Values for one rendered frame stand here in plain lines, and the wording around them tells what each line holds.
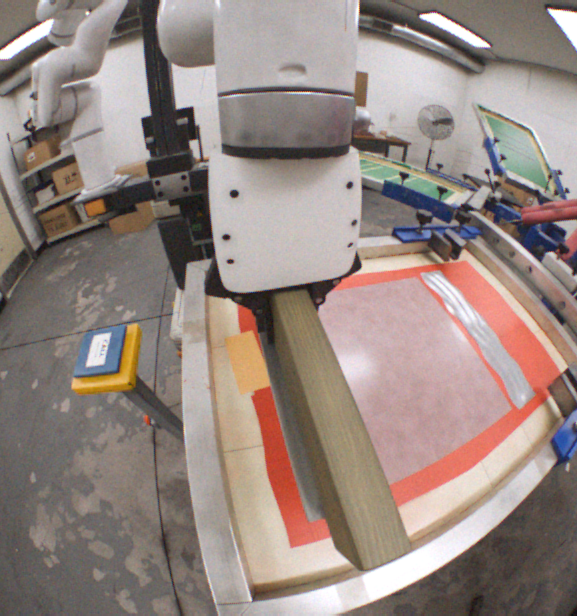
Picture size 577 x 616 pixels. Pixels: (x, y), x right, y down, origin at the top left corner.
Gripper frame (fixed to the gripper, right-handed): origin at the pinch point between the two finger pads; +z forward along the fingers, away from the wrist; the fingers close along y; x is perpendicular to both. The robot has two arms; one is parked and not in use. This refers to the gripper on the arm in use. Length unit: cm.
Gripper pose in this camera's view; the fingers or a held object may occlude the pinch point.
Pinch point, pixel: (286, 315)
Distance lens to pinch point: 23.8
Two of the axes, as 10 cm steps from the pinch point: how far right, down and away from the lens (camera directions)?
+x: 2.5, 7.0, -6.7
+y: -9.7, 1.8, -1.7
